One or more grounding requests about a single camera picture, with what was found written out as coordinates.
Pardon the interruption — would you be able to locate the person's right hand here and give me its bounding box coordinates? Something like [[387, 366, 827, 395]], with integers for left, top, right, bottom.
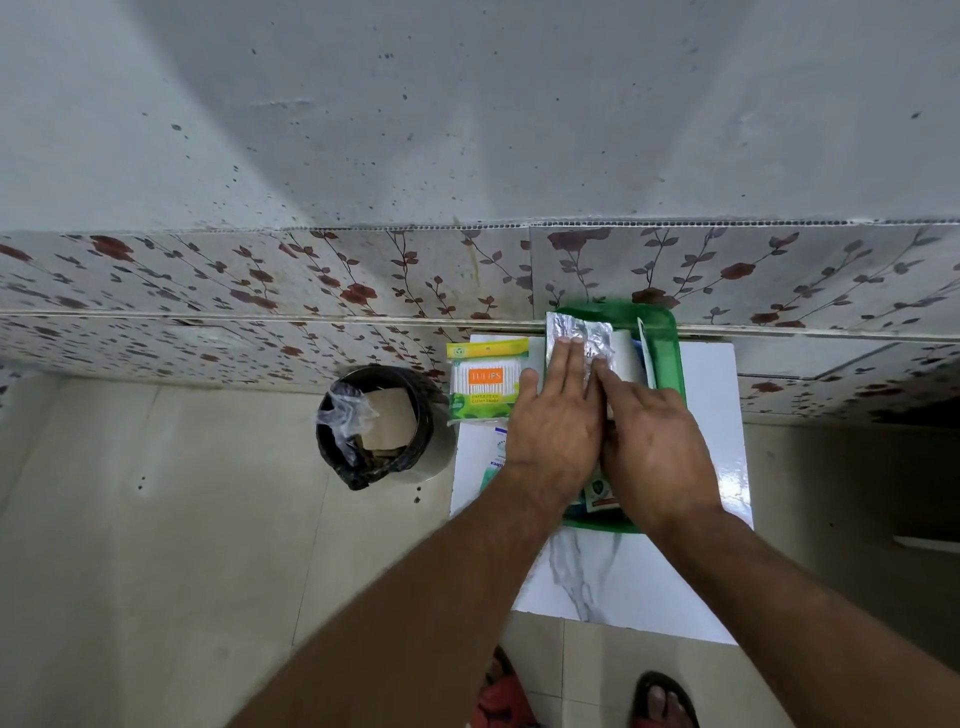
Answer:
[[592, 358, 723, 536]]

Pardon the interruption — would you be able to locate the person's left hand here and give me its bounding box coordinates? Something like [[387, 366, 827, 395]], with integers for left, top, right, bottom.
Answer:
[[504, 336, 606, 513]]

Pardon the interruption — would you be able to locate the silver foil blister strip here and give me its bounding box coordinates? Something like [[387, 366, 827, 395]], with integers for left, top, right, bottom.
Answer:
[[544, 310, 617, 378]]

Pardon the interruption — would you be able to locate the person's right forearm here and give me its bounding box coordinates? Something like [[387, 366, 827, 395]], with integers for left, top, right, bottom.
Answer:
[[643, 504, 960, 728]]

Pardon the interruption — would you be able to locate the person's left forearm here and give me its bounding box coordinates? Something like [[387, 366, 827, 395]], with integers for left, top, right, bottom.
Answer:
[[225, 468, 575, 728]]

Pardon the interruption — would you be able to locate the green yellow cotton swab packet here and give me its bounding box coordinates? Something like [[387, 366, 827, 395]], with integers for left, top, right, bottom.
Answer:
[[445, 337, 531, 423]]

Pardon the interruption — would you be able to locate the white paper packet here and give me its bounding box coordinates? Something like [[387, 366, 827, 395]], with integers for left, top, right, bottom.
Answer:
[[609, 328, 651, 385]]

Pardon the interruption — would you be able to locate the white blue printed packet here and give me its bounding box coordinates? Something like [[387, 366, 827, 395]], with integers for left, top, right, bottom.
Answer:
[[480, 423, 513, 492]]

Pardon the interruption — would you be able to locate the green plastic tray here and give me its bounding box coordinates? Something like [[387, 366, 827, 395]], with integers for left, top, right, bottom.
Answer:
[[551, 299, 688, 536]]

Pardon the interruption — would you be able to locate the white waste bin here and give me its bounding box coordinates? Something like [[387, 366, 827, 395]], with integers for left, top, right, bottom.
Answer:
[[315, 364, 459, 493]]

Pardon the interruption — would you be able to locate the black bin liner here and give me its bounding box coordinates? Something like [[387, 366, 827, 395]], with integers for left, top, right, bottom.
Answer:
[[315, 364, 451, 493]]

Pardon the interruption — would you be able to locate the white green sachet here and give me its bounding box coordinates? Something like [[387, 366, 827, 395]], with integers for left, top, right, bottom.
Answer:
[[583, 471, 622, 516]]

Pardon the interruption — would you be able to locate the brown cardboard piece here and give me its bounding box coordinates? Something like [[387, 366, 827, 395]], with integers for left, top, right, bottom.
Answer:
[[358, 387, 420, 456]]

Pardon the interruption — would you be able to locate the clear plastic wrapper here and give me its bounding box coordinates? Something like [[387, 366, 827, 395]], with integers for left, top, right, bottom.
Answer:
[[317, 380, 381, 468]]

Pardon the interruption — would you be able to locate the black red sandal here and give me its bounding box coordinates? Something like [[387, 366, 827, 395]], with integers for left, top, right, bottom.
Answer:
[[469, 645, 540, 728], [630, 670, 701, 728]]

